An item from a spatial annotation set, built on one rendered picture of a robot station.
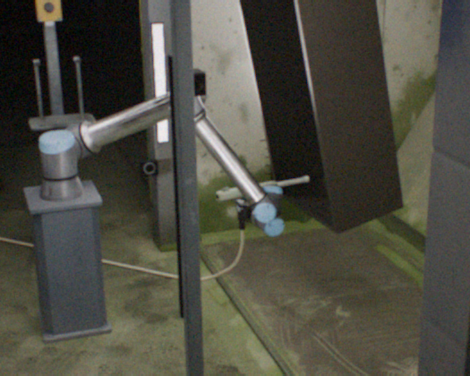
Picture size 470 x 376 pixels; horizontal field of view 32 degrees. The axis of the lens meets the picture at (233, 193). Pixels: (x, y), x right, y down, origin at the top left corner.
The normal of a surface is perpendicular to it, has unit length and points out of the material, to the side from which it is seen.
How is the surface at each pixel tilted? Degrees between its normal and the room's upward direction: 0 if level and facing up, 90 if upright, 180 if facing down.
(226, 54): 90
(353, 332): 0
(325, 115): 90
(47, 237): 90
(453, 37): 90
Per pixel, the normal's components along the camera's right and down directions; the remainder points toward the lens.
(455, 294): -0.95, 0.12
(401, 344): -0.02, -0.94
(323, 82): 0.40, 0.30
